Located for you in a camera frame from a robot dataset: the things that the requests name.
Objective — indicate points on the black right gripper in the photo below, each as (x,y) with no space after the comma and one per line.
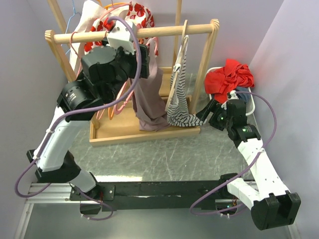
(215,107)

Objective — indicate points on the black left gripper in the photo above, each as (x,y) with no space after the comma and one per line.
(144,61)

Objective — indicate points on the white black striped tank top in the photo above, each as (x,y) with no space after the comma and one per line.
(178,112)

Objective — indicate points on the pale pink tank top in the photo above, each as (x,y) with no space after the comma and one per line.
(148,105)

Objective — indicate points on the navy blue tank top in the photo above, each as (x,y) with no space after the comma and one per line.
(243,95)

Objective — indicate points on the red tank top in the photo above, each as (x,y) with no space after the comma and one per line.
(222,81)

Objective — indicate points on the pink plastic hanger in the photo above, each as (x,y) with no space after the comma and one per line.
(129,92)

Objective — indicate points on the orange hanger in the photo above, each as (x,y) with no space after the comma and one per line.
(111,112)

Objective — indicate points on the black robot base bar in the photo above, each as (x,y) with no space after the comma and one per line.
(154,195)

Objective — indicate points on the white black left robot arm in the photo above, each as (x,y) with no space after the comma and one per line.
(104,71)

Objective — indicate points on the beige wooden hanger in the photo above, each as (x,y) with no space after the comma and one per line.
(178,64)

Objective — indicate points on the white perforated plastic basket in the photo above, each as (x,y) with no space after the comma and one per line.
(249,110)

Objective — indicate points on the wooden clothes rack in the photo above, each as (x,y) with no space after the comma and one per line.
(125,127)

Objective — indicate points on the white garment behind rack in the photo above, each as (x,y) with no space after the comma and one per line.
(90,12)

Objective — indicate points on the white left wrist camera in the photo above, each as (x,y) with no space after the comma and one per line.
(120,36)

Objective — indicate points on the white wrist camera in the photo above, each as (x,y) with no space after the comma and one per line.
(230,96)
(120,36)

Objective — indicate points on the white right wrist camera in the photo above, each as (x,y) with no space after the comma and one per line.
(230,96)

